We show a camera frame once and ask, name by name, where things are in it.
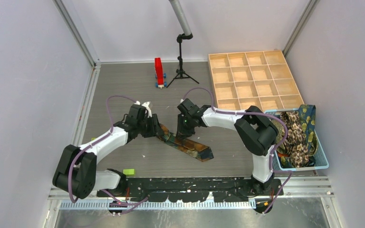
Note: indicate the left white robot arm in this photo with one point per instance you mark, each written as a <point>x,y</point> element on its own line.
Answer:
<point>77,172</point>

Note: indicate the grey pole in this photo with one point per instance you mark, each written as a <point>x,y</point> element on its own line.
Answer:
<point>176,6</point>

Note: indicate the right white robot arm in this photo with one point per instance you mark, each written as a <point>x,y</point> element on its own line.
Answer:
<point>254,127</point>

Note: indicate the blue tie yellow leaves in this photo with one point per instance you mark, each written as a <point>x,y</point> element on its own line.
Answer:
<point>307,118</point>

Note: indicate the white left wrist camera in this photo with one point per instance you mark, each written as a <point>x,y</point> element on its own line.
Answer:
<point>148,105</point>

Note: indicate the light blue plastic basket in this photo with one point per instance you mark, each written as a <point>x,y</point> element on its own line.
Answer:
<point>320,157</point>

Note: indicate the black tripod stand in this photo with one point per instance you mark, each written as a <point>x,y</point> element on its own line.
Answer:
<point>180,72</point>

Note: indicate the red toy block truck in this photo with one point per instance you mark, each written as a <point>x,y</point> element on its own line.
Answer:
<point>159,74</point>

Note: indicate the lime green block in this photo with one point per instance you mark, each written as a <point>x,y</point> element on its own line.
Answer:
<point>129,172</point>

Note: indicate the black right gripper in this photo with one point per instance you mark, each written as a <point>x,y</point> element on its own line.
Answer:
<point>182,132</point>

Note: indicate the wooden compartment tray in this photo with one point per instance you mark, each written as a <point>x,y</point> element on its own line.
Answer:
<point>259,78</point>

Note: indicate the brown floral black tie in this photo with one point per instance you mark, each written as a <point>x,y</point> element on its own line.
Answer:
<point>292,153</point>

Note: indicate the blue orange green tie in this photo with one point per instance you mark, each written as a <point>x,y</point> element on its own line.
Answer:
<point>194,149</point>

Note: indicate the aluminium front rail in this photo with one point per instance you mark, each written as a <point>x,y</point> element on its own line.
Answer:
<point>295,187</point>

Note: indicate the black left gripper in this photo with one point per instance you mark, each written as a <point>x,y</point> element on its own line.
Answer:
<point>155,129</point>

